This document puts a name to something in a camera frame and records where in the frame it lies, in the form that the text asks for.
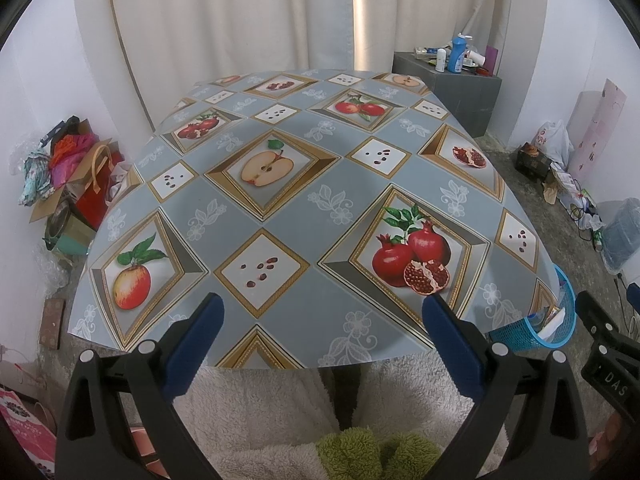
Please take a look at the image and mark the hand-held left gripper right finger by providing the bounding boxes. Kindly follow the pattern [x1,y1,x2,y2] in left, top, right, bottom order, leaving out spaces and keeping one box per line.
[421,292,593,480]

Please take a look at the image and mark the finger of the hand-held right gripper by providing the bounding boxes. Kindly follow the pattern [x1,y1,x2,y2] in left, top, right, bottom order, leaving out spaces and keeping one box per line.
[575,290,630,345]

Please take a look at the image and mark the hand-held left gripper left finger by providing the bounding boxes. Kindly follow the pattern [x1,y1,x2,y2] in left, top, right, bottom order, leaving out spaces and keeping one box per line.
[54,292,226,480]

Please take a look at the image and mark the blue mesh waste basket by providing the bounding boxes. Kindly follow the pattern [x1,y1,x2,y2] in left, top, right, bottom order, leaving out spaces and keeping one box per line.
[487,265,577,352]

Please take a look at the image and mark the person's right hand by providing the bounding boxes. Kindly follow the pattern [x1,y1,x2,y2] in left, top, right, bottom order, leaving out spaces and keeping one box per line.
[587,417,628,468]

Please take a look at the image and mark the clear water jug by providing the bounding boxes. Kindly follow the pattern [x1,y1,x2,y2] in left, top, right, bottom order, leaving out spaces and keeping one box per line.
[600,199,640,276]

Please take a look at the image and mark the white fleece garment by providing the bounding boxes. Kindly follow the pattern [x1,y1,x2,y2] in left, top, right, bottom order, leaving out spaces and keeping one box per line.
[117,355,501,480]

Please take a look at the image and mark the black table leg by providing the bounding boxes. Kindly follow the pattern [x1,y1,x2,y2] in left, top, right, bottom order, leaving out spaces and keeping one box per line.
[320,362,368,431]

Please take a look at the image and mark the green fleece cloth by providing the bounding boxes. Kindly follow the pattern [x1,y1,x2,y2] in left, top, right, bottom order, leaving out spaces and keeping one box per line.
[316,427,443,480]

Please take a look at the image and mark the brick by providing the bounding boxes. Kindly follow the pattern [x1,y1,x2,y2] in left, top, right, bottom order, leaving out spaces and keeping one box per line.
[39,299,67,350]

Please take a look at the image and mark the green tin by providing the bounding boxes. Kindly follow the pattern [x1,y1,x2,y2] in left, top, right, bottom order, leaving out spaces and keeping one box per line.
[44,205,96,261]

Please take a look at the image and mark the bubble wrap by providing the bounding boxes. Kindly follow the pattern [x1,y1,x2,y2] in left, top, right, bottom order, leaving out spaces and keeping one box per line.
[35,255,73,296]

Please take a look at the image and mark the red paper bag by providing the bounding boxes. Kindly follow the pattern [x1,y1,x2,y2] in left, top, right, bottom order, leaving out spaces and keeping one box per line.
[75,142,126,231]

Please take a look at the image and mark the fruit print tablecloth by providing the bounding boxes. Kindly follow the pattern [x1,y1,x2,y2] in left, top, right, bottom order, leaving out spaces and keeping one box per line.
[69,69,558,368]

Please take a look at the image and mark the white plastic bag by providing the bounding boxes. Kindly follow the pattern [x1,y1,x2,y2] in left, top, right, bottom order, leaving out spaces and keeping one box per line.
[535,120,575,171]

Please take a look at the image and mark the pink patterned board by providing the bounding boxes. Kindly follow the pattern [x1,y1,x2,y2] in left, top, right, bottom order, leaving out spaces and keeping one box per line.
[570,78,627,186]

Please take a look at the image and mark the pink printed bag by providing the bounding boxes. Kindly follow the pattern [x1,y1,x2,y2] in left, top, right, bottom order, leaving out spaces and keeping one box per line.
[0,387,57,476]

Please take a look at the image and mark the cardboard box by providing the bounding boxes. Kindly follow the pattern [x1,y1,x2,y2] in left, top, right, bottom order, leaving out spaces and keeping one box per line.
[30,180,86,223]

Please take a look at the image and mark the pile of colourful clothes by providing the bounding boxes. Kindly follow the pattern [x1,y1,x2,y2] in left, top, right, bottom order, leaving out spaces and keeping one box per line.
[20,115,101,206]

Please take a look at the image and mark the grey cabinet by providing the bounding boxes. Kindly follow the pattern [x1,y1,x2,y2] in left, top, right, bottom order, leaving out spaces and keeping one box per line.
[391,51,502,138]

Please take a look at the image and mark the blue plastic bottle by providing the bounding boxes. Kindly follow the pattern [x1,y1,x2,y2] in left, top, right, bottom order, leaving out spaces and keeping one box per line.
[447,34,473,73]

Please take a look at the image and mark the white curtain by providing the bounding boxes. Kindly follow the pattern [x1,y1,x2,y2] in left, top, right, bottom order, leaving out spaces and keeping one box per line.
[70,0,551,136]

